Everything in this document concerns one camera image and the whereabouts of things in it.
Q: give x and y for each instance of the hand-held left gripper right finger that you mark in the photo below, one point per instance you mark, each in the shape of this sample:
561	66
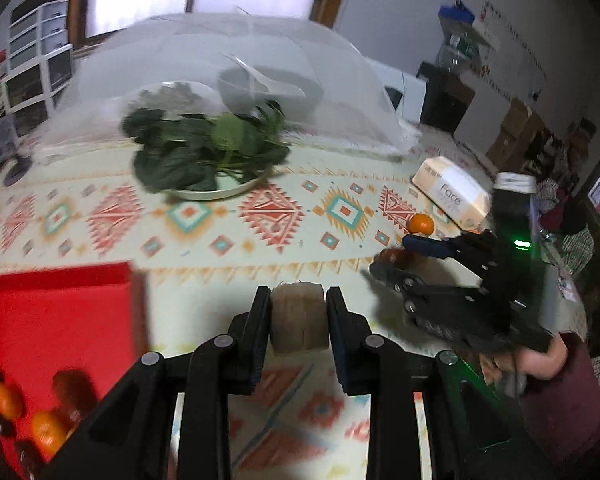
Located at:
337	330

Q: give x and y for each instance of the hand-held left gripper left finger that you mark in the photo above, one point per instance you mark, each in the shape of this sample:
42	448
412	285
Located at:
252	330

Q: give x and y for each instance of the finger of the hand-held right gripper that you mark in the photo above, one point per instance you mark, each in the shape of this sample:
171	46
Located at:
440	305
430	246

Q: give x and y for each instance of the large red date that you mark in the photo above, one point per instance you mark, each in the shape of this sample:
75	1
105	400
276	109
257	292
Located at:
70	385

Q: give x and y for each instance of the red box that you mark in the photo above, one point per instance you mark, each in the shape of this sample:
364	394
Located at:
55	320

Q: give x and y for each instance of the large mandarin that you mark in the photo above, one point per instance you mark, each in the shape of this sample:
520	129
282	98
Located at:
47	430
7	400

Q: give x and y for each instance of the person's right forearm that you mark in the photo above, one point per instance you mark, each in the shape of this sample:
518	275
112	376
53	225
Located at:
570	410

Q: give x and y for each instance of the person's right hand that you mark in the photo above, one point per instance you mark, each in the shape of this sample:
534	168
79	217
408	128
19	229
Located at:
542	360

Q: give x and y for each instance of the small mandarin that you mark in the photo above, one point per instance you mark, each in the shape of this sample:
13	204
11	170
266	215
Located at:
421	223

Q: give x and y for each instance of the white tissue pack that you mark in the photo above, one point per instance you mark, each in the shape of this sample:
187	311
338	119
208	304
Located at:
450	192

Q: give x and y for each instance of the cardboard boxes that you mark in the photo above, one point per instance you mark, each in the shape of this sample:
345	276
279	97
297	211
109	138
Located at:
517	130

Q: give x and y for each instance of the metal plate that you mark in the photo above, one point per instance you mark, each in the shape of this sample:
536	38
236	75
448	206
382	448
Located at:
230	190

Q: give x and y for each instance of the black cabinet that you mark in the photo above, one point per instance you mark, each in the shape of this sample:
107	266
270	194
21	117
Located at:
445	95

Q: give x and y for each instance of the white appliance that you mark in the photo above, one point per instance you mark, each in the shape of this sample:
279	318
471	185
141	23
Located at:
405	95

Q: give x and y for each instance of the green spinach bunch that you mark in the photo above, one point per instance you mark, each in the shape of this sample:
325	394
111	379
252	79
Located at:
180	160

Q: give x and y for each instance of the grey bowl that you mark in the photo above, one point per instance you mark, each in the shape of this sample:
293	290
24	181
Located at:
300	105

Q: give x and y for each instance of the clear water bottle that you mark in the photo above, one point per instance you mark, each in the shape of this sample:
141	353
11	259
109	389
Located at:
460	47

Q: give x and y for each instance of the white mesh food cover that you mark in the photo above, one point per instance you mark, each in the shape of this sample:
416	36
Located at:
330	60

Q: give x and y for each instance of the white spoon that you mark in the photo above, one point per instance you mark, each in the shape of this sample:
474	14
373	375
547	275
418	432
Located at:
275	82

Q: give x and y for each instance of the blue box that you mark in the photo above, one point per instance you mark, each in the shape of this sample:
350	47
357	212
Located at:
457	14

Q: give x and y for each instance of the black round stand base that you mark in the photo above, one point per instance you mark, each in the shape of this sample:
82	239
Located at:
17	172

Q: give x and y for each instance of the white plastic drawer unit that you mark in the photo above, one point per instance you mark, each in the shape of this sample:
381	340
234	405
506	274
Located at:
40	35

